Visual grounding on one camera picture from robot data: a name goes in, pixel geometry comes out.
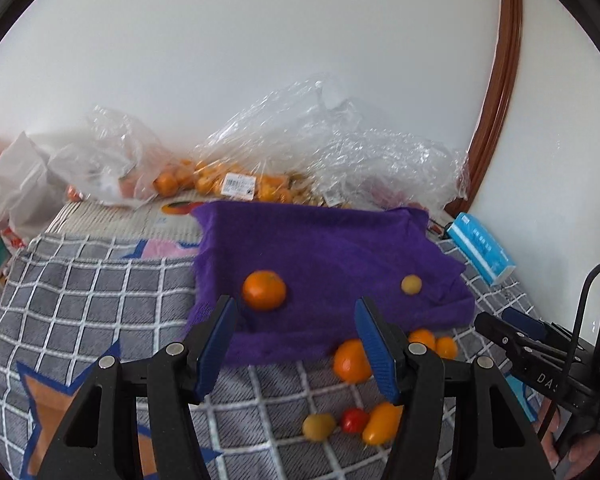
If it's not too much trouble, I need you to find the cartoon printed mat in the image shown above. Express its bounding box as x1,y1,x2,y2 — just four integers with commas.
45,200,206,261

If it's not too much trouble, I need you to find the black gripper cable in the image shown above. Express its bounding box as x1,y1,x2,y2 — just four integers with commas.
535,260,600,441

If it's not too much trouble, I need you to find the oval orange kumquat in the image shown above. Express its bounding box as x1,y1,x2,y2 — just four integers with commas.
361,402,403,446

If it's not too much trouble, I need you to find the grey checkered blanket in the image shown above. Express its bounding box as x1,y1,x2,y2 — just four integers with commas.
0,200,551,480

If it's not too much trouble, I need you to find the clear plastic longan bag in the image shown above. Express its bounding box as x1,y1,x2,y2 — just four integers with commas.
257,74,368,208

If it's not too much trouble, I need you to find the orange mandarin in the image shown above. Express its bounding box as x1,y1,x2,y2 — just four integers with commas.
407,328,437,353
435,336,459,360
241,270,287,312
333,339,373,385

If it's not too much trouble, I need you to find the heap of orange kumquats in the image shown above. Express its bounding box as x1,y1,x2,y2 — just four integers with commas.
195,160,293,203

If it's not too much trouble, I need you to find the heap of brown longans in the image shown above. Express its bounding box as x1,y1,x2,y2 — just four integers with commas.
290,175,353,208

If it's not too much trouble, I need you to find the clear plastic kumquat bag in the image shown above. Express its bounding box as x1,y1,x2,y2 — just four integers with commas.
192,125,301,206

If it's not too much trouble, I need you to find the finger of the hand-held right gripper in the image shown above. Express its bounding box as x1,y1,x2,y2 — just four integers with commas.
502,307,548,341
474,312,536,358

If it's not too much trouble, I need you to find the clear plastic tomato bag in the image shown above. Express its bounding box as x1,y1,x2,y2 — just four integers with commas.
312,129,472,212

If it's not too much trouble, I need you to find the white plastic bag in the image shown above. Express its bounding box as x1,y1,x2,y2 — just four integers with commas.
0,132,68,241

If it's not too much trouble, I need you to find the purple towel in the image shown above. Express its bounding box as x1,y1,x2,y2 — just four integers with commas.
184,201,477,367

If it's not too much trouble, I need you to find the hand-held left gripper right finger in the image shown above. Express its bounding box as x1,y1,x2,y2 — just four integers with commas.
354,297,556,480

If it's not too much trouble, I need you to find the heap of orange mandarins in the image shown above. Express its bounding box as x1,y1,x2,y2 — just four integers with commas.
120,160,196,198

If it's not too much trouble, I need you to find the red cherry tomato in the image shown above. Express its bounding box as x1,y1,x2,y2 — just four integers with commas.
340,407,371,434

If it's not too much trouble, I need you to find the clear plastic mandarin bag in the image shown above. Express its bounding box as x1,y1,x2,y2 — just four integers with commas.
50,105,181,207

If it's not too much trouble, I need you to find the blue tissue pack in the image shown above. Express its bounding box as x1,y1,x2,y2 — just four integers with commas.
447,212,516,286

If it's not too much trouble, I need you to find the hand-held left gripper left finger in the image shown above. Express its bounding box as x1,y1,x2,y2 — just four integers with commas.
22,295,239,480

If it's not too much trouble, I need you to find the brown wooden door frame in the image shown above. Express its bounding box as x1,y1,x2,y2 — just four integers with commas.
442,0,526,213

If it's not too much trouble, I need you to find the person's right hand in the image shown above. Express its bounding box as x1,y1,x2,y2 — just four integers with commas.
532,400,600,480

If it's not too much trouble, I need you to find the thin black cable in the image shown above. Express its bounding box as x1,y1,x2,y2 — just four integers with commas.
427,217,453,241

